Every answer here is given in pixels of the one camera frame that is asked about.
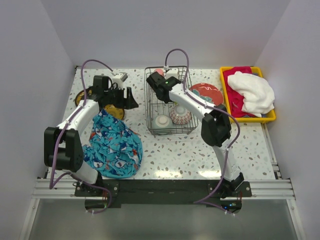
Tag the pink cup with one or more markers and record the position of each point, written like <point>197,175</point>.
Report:
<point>159,71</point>

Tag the white towel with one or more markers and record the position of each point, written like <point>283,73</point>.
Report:
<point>258,95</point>

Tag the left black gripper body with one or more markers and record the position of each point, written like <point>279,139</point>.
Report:
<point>116,97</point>

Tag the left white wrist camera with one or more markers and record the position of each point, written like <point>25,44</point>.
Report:
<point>118,79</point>

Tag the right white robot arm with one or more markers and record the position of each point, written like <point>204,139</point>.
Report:
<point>215,124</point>

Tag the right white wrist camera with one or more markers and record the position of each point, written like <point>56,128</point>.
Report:
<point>171,72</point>

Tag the pale green bowl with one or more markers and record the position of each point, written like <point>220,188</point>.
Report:
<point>162,122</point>

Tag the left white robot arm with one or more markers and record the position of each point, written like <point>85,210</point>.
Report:
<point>62,144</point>

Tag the yellow brown plate near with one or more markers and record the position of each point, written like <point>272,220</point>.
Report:
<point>118,113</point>

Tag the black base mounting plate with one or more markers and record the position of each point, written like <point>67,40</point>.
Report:
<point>115,193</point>

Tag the yellow plastic bin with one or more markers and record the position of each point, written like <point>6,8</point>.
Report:
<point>268,117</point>

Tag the yellow brown plate far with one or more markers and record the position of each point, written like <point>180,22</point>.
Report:
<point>79,97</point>

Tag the blue patterned bowl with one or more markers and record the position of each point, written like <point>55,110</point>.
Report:
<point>180,115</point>

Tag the pink red cloth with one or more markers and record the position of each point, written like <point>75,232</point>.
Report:
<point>233,100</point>

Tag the wire dish rack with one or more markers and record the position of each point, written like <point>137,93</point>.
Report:
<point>155,107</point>

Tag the blue shark print cloth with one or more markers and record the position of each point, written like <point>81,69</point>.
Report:
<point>114,150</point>

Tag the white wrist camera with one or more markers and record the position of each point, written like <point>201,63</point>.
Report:
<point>171,72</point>
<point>118,79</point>

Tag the yellow brown plate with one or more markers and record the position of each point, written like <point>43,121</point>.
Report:
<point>118,113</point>
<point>79,97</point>

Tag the aluminium front rail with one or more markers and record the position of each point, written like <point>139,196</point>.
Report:
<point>276,189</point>

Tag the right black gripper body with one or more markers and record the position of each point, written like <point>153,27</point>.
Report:
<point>165,99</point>

